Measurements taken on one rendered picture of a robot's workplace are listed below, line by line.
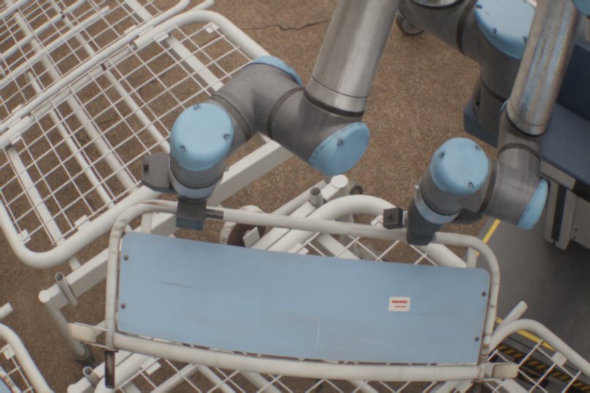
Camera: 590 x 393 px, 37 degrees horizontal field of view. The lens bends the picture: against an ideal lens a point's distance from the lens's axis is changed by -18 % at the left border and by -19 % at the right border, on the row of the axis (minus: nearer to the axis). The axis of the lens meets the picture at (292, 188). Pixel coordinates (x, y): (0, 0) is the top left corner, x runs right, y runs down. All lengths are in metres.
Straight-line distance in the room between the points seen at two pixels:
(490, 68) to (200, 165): 0.60
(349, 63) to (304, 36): 2.00
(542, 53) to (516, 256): 1.04
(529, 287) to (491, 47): 0.80
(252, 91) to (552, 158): 0.65
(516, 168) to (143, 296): 0.70
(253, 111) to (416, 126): 1.61
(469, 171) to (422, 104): 1.65
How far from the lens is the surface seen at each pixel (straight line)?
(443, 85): 3.24
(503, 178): 1.57
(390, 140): 3.09
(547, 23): 1.44
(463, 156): 1.55
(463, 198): 1.56
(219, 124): 1.51
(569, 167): 1.89
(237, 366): 1.80
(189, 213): 1.68
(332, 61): 1.44
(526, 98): 1.57
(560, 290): 2.39
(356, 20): 1.42
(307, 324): 1.81
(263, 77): 1.55
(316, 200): 2.38
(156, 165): 1.67
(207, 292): 1.80
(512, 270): 2.41
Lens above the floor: 2.34
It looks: 51 degrees down
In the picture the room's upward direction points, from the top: 12 degrees counter-clockwise
